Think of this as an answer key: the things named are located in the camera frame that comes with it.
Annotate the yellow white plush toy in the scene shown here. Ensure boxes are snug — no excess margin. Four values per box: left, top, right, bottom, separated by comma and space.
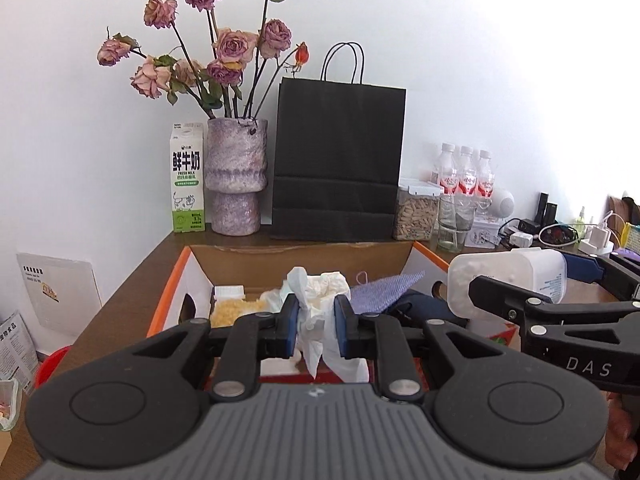
210, 296, 274, 329

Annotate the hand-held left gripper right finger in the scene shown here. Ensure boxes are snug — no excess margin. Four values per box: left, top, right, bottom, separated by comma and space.
333, 294, 522, 403

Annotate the white tissue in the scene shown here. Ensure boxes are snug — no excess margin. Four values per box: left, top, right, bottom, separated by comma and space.
286, 266, 371, 384

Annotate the white printed bag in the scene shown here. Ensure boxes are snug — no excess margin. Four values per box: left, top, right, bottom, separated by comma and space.
0, 310, 40, 397

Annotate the dried pink rose bouquet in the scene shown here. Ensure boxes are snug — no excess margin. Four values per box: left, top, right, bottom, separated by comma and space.
96, 0, 311, 121

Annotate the white round device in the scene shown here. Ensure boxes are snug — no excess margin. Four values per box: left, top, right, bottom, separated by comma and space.
492, 187, 517, 219

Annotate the clear container of seeds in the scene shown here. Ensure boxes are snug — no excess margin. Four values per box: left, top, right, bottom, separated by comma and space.
392, 178, 444, 242

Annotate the person's right hand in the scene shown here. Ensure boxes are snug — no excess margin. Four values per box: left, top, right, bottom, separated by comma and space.
605, 391, 640, 472

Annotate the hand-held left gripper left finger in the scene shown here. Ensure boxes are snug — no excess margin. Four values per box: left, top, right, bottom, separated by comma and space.
112, 294, 301, 403

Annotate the black paper bag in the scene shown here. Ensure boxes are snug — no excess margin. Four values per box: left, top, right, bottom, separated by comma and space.
270, 42, 407, 243

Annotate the navy zip pouch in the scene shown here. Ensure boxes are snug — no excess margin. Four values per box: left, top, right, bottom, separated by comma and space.
385, 290, 469, 332

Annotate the red label water bottle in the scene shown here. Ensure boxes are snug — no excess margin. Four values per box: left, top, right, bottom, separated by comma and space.
475, 149, 497, 199
456, 146, 479, 197
431, 143, 459, 197

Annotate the white power strip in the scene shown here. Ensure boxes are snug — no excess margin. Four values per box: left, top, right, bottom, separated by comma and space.
580, 212, 617, 257

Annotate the blue checked cloth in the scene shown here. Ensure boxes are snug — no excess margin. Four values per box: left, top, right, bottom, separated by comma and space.
350, 270, 427, 314

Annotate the orange cardboard box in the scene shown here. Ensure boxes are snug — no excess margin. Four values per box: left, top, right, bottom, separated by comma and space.
146, 241, 522, 387

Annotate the clear drinking glass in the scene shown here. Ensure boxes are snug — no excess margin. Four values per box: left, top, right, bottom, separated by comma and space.
437, 195, 477, 254

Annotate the white printed tin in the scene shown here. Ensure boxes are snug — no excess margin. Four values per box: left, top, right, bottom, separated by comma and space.
470, 215, 507, 250

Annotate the mottled purple vase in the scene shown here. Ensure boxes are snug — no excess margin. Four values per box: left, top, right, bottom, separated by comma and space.
205, 117, 269, 236

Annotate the clear plastic container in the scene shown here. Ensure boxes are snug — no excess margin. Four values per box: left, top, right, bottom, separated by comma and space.
0, 379, 21, 432

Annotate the red plastic basin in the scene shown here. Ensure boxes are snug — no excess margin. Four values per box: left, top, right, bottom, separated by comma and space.
34, 347, 69, 392

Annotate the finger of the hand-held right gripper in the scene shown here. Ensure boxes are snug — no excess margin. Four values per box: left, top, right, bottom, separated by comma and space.
468, 275, 640, 342
561, 252, 640, 303

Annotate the iridescent white plastic bag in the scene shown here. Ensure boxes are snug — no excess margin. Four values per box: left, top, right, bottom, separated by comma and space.
262, 285, 289, 314

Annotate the white green milk carton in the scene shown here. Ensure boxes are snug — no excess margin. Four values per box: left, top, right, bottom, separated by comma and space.
170, 121, 207, 234

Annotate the black red cable bundle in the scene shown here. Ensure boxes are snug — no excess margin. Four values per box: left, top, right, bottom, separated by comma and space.
539, 224, 579, 247

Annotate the white wipes canister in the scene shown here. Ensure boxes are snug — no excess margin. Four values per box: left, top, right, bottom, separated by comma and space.
446, 247, 569, 321

